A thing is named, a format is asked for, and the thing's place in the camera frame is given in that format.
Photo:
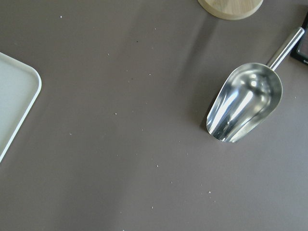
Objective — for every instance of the steel scoop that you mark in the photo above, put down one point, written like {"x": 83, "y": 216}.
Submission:
{"x": 249, "y": 95}

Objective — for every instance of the wooden mug tree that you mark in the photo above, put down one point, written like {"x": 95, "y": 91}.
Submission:
{"x": 231, "y": 9}

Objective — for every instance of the black framed glass rack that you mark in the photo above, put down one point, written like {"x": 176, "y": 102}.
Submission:
{"x": 300, "y": 50}

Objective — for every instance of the cream rabbit tray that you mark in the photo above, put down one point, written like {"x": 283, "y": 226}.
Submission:
{"x": 20, "y": 85}

